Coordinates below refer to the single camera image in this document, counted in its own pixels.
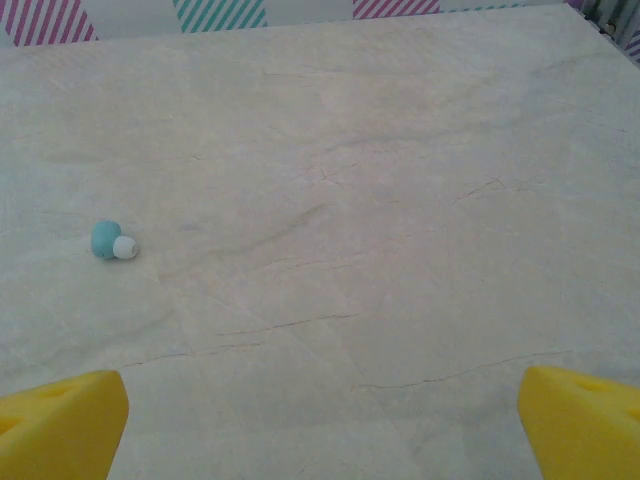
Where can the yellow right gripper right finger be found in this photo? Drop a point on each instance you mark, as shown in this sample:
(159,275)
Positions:
(585,430)

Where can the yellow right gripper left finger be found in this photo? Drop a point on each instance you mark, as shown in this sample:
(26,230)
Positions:
(60,430)

